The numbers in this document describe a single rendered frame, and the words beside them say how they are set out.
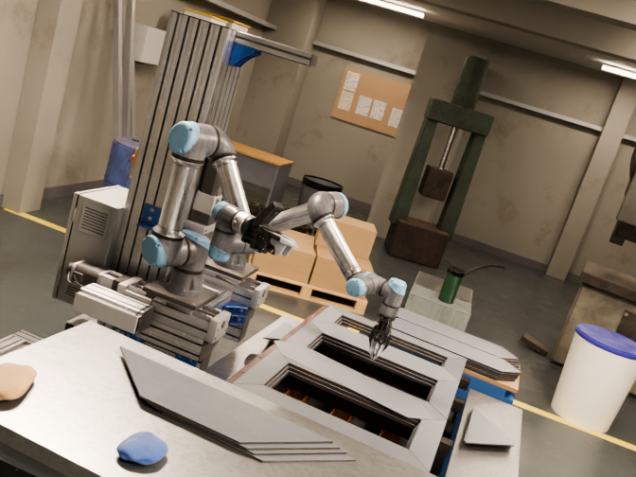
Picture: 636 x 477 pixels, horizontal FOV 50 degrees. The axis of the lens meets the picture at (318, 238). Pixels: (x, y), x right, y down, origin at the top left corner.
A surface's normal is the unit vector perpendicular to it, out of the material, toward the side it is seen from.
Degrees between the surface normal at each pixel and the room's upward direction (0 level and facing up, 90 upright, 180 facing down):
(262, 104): 90
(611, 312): 90
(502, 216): 90
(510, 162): 90
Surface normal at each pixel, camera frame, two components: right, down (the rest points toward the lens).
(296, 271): 0.09, 0.26
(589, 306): -0.41, 0.10
